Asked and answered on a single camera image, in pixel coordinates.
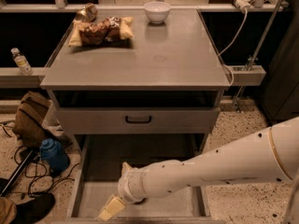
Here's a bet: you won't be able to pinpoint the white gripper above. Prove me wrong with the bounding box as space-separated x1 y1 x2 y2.
98 161 147 221

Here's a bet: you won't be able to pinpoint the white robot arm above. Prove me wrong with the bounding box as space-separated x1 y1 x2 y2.
98 118 299 221

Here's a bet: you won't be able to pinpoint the open grey middle drawer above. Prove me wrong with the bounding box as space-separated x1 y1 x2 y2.
67 134 210 224

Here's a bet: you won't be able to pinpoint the closed grey top drawer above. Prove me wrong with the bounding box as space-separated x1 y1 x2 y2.
57 108 220 134

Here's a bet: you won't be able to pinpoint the grey drawer cabinet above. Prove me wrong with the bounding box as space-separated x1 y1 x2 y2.
39 7 231 224

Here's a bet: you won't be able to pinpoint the blue water jug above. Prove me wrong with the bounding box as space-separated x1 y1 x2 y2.
39 138 70 174

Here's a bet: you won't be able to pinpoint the black shoe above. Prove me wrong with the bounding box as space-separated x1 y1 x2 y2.
11 193 55 224

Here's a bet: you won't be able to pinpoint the brown backpack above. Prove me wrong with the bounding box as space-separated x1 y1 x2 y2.
12 91 50 148

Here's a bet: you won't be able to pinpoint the clear plastic water bottle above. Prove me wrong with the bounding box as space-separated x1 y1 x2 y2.
11 48 33 76

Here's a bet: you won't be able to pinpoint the brown chip bag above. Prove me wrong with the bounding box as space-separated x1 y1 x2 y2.
68 17 134 47

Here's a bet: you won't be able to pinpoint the metal can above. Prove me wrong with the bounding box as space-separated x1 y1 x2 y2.
75 3 97 22

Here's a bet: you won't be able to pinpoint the white ceramic bowl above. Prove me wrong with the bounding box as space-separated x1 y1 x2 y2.
144 1 171 23

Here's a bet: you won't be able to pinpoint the metal tripod pole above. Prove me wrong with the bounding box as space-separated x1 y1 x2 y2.
233 0 283 111

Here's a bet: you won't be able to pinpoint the black drawer handle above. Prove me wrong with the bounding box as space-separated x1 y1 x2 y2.
125 116 152 124

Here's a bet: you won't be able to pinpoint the black floor cables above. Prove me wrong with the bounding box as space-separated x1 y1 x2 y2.
12 145 80 199

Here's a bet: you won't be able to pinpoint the white cable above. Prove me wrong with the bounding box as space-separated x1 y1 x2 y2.
216 7 249 87

